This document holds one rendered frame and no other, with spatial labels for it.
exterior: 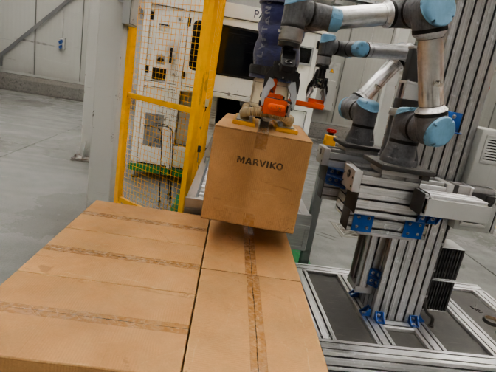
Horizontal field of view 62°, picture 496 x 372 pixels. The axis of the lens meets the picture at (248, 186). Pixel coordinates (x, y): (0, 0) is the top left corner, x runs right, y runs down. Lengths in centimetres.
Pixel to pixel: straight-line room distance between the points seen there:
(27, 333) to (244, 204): 91
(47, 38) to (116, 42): 883
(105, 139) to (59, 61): 871
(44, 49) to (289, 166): 1041
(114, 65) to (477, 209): 226
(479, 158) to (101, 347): 168
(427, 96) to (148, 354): 125
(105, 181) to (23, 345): 196
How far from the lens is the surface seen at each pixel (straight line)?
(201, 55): 289
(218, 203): 173
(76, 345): 123
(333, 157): 219
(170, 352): 120
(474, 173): 210
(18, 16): 1200
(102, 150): 302
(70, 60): 1155
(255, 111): 177
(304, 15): 138
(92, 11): 523
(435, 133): 164
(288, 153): 167
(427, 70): 162
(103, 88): 296
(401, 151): 176
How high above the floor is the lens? 128
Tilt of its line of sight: 15 degrees down
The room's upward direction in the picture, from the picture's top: 10 degrees clockwise
